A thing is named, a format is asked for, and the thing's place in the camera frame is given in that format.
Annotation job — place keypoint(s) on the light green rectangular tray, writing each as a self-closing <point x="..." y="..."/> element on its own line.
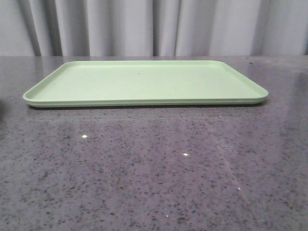
<point x="142" y="83"/>

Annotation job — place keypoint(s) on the grey pleated curtain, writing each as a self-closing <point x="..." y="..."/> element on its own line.
<point x="153" y="27"/>

